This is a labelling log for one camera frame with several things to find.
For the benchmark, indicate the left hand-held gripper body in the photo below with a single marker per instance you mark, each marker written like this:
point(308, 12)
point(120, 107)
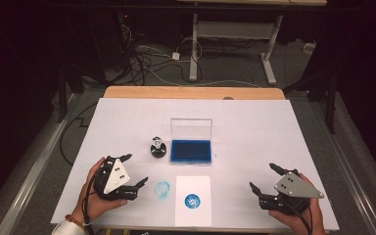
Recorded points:
point(116, 178)

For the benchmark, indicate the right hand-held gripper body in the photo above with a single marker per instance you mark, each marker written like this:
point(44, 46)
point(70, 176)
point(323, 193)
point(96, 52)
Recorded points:
point(295, 186)

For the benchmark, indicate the black round stamp clear knob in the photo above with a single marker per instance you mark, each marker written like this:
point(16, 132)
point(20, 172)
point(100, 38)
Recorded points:
point(158, 151)

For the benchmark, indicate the small white paper sheet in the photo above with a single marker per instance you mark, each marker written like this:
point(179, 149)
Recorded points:
point(192, 186)

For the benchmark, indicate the blue ink pad clear lid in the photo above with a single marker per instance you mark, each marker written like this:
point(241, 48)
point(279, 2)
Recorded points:
point(191, 151)

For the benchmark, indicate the person's left hand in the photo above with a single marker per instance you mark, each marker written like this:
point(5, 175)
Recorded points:
point(91, 202)

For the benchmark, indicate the person's right hand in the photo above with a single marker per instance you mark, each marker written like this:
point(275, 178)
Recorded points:
point(315, 218)

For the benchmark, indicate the black stand leg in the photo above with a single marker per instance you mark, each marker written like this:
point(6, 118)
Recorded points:
point(331, 111)
point(61, 104)

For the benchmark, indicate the dark round table grommet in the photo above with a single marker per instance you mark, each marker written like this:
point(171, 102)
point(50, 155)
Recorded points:
point(228, 98)

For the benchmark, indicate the white power adapter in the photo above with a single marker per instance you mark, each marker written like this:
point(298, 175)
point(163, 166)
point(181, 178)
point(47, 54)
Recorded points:
point(175, 56)

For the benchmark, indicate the grey metal floor rail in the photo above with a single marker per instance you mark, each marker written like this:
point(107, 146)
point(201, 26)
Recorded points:
point(349, 173)
point(29, 176)

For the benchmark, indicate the white desk frame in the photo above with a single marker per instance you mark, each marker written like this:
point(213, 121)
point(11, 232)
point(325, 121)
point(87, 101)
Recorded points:
point(235, 30)

